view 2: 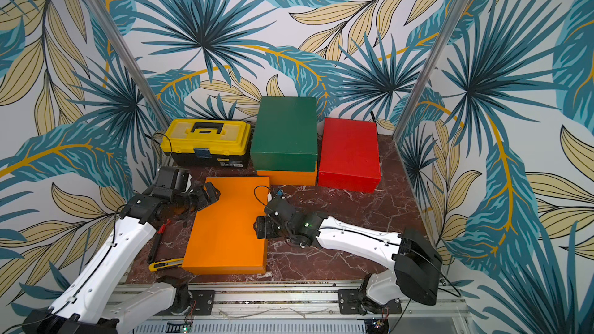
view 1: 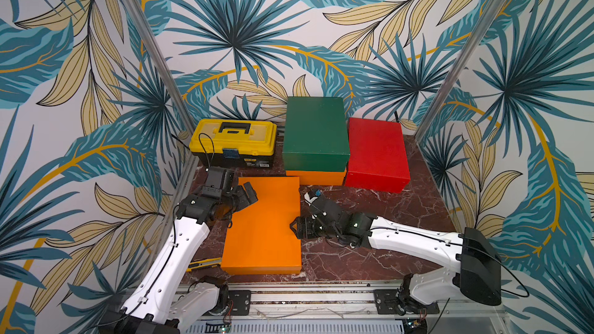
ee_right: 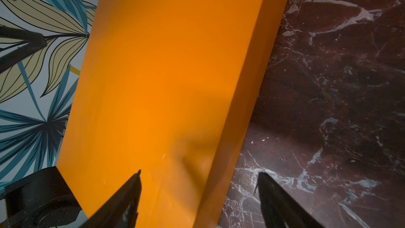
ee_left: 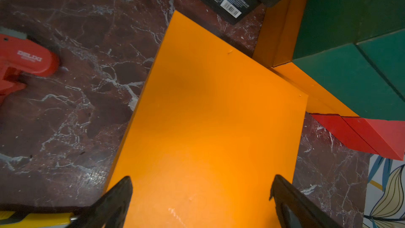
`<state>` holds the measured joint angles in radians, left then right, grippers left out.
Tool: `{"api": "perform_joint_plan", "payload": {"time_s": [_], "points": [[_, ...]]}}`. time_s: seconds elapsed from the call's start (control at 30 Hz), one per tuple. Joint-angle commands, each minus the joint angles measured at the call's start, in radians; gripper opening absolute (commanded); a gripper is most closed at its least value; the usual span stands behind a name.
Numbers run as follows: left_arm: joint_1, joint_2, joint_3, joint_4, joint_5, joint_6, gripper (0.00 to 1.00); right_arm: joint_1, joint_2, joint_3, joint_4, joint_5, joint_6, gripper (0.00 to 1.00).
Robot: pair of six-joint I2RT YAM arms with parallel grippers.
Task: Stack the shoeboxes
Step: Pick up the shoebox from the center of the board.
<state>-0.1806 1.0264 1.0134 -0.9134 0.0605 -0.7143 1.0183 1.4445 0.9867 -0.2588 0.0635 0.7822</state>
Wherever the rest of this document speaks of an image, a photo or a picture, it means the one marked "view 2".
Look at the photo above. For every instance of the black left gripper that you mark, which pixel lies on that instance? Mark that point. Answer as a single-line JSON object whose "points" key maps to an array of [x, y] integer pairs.
{"points": [[213, 198]]}

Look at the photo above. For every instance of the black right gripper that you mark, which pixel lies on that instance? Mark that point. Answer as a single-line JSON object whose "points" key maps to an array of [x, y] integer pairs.
{"points": [[267, 222]]}

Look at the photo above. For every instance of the large orange shoebox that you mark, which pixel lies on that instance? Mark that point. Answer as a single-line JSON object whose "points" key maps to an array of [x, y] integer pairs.
{"points": [[223, 240]]}

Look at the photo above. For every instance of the green shoebox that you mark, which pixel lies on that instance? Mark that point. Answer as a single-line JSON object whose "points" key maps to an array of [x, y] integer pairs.
{"points": [[285, 137]]}

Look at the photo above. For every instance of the red shoebox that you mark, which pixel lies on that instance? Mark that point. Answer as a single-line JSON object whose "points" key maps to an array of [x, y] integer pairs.
{"points": [[349, 157]]}

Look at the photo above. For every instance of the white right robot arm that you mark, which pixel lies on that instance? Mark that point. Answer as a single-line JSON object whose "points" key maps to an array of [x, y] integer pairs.
{"points": [[412, 265]]}

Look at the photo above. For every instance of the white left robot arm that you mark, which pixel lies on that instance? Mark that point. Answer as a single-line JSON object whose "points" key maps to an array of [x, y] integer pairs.
{"points": [[82, 307]]}

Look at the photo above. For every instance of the small orange shoebox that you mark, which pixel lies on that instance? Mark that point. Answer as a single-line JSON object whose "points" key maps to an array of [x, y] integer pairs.
{"points": [[288, 178]]}

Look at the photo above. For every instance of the red pipe wrench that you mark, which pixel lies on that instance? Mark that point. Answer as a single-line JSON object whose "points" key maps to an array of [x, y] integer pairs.
{"points": [[157, 241]]}

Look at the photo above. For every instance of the yellow black plastic toolbox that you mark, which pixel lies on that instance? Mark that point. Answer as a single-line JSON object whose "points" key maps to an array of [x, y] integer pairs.
{"points": [[208, 143]]}

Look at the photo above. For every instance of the yellow utility knife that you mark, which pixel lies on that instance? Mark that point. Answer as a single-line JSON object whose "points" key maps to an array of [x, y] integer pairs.
{"points": [[165, 264]]}

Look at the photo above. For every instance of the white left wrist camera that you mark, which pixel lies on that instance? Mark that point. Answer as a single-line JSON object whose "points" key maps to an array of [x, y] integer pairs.
{"points": [[171, 180]]}

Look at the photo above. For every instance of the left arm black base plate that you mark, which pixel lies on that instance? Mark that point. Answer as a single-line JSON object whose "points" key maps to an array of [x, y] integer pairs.
{"points": [[201, 302]]}

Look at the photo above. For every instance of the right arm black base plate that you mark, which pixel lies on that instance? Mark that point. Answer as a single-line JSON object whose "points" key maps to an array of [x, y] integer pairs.
{"points": [[353, 302]]}

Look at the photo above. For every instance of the right aluminium corner post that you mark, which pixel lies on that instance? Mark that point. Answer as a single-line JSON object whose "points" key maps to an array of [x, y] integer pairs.
{"points": [[447, 29]]}

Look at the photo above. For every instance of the aluminium corner post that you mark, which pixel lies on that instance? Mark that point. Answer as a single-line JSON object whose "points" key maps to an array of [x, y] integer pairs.
{"points": [[447, 29], [106, 22]]}

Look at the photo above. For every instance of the left aluminium corner post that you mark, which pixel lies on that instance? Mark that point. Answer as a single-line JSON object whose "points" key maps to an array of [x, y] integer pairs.
{"points": [[106, 22]]}

